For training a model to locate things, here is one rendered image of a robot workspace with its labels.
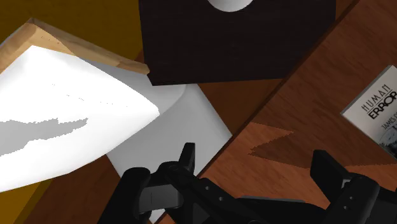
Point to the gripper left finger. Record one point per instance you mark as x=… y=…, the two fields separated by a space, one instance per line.
x=189 y=198

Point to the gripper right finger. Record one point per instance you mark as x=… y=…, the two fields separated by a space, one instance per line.
x=356 y=198

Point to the white book with black lettering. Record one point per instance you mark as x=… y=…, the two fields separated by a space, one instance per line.
x=377 y=114

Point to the brown wooden table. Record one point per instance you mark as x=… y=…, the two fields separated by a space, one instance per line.
x=319 y=105

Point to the wooden bed with white bedding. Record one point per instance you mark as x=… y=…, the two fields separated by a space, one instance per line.
x=77 y=124

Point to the dark robot stand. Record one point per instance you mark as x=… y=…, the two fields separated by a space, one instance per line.
x=235 y=46

